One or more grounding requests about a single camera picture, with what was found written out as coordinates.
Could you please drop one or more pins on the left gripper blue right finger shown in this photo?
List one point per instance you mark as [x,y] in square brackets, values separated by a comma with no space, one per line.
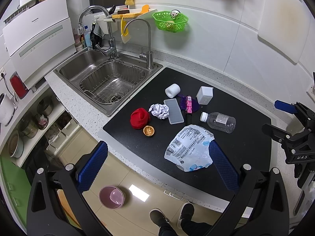
[225,169]

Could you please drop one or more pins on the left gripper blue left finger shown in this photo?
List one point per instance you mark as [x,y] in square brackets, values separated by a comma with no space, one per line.
[89,166]

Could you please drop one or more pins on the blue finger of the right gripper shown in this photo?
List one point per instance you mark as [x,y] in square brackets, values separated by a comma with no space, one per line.
[286,107]
[275,133]

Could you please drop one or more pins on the white printed plastic bag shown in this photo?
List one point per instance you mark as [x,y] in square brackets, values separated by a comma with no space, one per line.
[189,149]

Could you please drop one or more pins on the clear plastic bottle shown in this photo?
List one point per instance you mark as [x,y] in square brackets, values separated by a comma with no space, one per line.
[219,121]

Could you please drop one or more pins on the purple foil wrapper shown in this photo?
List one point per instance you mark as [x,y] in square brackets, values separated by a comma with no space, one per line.
[182,103]

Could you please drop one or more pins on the white plastic tray lid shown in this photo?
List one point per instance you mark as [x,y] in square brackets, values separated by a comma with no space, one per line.
[175,114]

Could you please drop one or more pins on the walnut shell half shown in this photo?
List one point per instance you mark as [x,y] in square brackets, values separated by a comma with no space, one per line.
[148,131]

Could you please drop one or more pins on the red cloth ball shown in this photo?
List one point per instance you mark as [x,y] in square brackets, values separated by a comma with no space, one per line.
[139,118]

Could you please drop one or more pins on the white square cup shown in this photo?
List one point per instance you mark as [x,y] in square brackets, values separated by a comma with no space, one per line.
[204,95]

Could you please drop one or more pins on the pink small carton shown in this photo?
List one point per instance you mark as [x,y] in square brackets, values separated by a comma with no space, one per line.
[189,108]

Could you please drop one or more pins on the white paper ball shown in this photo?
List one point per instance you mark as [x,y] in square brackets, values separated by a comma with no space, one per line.
[161,111]

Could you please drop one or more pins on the white paper roll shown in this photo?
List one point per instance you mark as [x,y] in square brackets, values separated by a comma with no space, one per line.
[172,90]

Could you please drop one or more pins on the pink trash bin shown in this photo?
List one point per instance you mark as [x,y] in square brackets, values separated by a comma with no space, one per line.
[111,197]

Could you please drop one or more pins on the black counter mat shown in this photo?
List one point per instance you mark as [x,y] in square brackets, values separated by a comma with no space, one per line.
[245,145]

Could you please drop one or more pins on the white storage drawer box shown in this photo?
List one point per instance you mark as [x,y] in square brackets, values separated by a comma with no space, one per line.
[60,132]

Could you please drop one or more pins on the person right shoe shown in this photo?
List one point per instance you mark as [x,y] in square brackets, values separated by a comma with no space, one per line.
[187,212]

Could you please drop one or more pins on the person shoe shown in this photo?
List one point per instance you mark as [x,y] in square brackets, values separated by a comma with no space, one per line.
[157,217]
[187,212]

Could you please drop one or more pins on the steel cooking pot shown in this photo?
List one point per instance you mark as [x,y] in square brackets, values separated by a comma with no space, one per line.
[45,106]

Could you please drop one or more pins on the person left shoe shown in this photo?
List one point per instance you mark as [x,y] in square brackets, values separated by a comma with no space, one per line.
[157,217]

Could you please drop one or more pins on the white cutting board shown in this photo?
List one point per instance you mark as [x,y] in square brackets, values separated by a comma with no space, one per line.
[285,26]

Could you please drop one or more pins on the stainless steel sink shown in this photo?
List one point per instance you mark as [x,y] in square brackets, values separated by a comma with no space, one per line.
[73,70]

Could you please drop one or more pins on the red kettle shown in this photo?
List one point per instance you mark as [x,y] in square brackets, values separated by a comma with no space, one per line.
[18,85]

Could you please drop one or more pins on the tall chrome faucet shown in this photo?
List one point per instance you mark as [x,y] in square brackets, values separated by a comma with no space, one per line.
[103,27]

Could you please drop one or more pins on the white countertop dishwasher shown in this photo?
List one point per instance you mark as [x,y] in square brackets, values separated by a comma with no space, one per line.
[39,39]

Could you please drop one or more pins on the green plastic basket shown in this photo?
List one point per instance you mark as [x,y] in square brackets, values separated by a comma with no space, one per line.
[170,21]

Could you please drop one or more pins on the white sink shelf rack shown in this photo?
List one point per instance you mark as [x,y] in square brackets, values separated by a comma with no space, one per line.
[144,13]

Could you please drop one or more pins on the wire sink basket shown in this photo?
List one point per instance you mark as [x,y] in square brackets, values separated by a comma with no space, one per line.
[111,81]

